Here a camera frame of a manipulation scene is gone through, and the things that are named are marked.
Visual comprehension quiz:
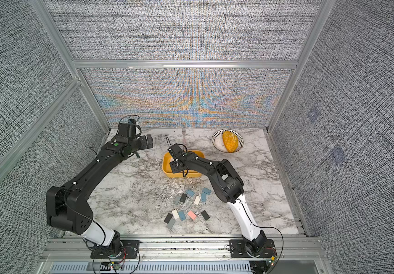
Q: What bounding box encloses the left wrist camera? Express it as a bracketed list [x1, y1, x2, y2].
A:
[117, 118, 142, 138]

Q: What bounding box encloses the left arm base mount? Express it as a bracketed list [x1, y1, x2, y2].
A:
[90, 240, 140, 259]

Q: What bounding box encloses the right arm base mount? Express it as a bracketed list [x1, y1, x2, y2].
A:
[227, 239, 278, 259]

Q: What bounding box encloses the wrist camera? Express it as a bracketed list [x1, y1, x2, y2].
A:
[168, 143, 188, 162]
[117, 118, 142, 138]

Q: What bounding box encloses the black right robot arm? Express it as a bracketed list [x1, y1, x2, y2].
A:
[168, 148, 267, 258]

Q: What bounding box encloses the pink eraser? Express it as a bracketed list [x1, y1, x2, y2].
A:
[187, 211, 197, 220]

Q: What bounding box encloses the yellow plastic storage box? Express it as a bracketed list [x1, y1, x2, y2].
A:
[162, 152, 202, 178]

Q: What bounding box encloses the white patterned plate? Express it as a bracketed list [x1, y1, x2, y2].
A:
[211, 129, 244, 153]

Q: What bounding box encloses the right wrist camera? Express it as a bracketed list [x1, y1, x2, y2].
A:
[168, 143, 188, 162]

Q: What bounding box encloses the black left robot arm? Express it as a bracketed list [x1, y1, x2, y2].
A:
[46, 135, 153, 249]

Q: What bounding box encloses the white eraser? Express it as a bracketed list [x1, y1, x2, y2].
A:
[171, 210, 180, 220]
[193, 196, 201, 206]

